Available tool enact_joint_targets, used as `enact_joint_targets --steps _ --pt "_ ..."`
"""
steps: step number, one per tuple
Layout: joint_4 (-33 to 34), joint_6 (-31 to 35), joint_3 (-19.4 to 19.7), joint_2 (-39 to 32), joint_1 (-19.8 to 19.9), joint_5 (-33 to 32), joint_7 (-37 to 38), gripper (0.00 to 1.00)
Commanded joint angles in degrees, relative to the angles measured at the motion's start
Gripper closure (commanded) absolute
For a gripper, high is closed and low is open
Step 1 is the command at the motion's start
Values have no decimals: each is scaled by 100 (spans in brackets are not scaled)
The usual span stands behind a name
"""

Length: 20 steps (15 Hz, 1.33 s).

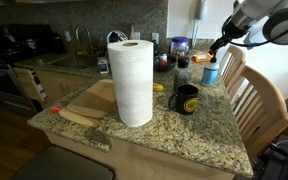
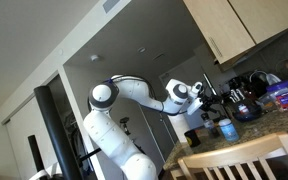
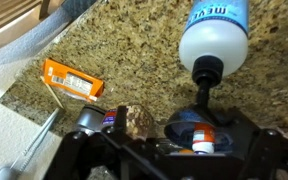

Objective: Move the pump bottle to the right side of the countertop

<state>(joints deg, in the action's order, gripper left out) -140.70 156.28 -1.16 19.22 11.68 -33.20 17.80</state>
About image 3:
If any dark bowl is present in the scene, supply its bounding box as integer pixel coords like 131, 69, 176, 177
163, 107, 233, 156

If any clear jar purple lid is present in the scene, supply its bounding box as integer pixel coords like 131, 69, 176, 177
71, 104, 156, 141

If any thin wooden stick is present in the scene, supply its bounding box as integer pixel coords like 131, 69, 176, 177
39, 75, 66, 110

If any orange snack package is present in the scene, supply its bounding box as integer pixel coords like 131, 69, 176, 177
41, 57, 106, 103

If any grey wall telephone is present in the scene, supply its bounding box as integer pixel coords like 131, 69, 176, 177
0, 165, 20, 180

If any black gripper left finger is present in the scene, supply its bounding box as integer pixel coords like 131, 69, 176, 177
113, 105, 128, 133

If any white blue pump bottle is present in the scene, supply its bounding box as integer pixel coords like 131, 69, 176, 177
178, 0, 251, 118

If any coiled telephone cord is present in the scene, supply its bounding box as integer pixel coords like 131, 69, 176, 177
9, 107, 61, 171

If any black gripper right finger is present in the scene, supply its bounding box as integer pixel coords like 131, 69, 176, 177
224, 107, 262, 158

